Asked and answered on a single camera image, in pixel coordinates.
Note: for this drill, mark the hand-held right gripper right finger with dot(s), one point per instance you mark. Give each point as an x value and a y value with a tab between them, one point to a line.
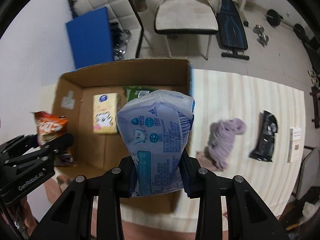
190	171

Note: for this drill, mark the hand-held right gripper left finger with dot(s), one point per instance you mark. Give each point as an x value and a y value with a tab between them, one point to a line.
125	171

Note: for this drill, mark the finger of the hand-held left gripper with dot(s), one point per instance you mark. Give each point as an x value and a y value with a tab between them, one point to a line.
17	143
61	142

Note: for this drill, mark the orange snack packet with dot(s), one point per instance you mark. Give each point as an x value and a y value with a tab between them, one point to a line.
50	125

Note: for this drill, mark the light blue tissue pack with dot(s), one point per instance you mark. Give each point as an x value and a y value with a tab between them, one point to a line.
155	135

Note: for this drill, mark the brown cardboard box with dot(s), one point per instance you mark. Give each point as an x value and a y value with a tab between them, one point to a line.
100	76

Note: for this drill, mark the person's left hand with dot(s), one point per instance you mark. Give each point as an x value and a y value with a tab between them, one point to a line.
28	215

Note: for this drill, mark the pink cloth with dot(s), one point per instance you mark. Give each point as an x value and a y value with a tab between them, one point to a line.
203	158

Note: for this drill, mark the purple knitted cloth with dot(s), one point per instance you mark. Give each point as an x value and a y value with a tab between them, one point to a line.
223	140

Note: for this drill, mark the yellow tissue pack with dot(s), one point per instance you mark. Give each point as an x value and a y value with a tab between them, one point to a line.
105	112

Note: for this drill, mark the green packet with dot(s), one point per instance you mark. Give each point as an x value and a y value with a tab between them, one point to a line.
132	92

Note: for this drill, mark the black packet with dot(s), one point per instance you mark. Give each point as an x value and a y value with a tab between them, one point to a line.
265	135

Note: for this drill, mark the blue foam mat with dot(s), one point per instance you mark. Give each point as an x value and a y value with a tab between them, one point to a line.
90	40

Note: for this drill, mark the white flat box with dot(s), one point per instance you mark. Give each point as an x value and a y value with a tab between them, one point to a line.
295	145

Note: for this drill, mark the chrome dumbbell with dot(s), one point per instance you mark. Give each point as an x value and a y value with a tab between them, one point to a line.
257	29
122	45
264	39

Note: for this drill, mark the grey chair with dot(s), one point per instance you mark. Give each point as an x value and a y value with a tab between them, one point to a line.
308	172

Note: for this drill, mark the dark wooden stand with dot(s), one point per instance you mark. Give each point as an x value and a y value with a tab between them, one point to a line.
315	105

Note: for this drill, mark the white padded chair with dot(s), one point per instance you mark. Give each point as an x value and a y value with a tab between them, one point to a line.
100	0
185	15

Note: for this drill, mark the black weight bench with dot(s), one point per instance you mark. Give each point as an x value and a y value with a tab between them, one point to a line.
231	27

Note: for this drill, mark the black barbell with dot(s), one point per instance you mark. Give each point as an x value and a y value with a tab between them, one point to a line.
275	17

